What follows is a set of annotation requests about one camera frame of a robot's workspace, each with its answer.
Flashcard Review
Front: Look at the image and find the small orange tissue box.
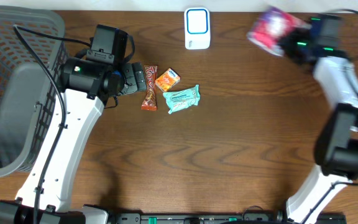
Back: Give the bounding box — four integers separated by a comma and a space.
155, 68, 181, 92

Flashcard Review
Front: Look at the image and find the purple pink snack packet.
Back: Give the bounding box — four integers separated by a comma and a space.
247, 6, 311, 56

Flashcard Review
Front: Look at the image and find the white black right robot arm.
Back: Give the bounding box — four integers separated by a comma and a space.
280, 14, 358, 223

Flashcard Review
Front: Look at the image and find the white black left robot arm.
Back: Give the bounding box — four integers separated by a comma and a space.
0, 25, 146, 223

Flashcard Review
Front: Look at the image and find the orange candy wrapper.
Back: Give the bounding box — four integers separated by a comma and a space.
141, 65, 158, 111

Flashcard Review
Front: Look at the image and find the grey plastic basket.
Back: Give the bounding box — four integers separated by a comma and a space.
0, 6, 65, 177

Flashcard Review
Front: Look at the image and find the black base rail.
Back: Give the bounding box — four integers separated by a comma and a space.
111, 210, 291, 224

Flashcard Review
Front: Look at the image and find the green snack packet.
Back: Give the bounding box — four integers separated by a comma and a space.
163, 85, 201, 114

